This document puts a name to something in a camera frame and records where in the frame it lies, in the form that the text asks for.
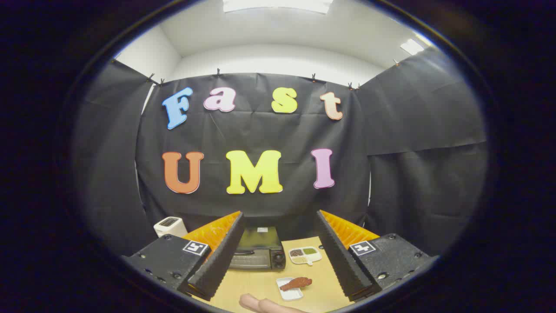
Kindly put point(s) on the black toaster oven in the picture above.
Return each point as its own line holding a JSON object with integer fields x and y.
{"x": 256, "y": 258}

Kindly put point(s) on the red meat steak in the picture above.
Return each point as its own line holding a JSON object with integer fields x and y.
{"x": 297, "y": 283}

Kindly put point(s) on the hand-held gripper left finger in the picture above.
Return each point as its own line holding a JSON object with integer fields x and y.
{"x": 221, "y": 256}

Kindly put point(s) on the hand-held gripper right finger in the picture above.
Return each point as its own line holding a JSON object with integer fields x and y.
{"x": 339, "y": 256}

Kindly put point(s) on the white rectangular tray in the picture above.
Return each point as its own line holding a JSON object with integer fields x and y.
{"x": 290, "y": 294}

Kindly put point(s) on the white bread toaster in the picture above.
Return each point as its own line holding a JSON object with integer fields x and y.
{"x": 169, "y": 227}

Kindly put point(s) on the white divided plate with grains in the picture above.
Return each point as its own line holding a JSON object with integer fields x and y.
{"x": 304, "y": 256}

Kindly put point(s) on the ceiling light panel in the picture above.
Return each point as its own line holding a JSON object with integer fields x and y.
{"x": 412, "y": 46}
{"x": 278, "y": 5}

